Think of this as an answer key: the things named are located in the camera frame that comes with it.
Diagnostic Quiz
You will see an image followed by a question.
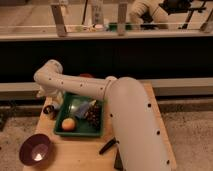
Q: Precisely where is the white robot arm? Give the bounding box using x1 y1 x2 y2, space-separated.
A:
34 60 172 171

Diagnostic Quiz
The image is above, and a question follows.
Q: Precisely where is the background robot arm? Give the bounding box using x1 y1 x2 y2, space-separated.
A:
129 0 197 30

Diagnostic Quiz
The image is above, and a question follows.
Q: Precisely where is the small metal cup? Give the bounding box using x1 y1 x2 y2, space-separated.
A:
43 105 56 120

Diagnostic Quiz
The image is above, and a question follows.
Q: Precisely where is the dark grape bunch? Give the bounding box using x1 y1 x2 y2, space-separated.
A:
86 103 101 130

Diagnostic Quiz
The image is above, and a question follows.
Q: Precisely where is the blue sponge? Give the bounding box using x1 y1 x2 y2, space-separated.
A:
74 102 90 118

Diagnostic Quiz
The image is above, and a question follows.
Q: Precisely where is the green plastic tray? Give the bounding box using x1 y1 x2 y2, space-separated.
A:
54 93 104 137

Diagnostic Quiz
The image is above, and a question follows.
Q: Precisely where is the orange fruit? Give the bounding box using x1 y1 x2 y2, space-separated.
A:
62 118 76 131

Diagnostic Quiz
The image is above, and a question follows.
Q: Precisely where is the black rectangular remote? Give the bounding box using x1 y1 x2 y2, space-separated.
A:
114 152 123 171

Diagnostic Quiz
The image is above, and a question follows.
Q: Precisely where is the purple bowl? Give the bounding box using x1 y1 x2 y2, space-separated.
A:
19 134 52 166

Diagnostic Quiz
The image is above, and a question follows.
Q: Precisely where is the black handled dish brush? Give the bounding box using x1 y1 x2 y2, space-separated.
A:
99 138 117 155

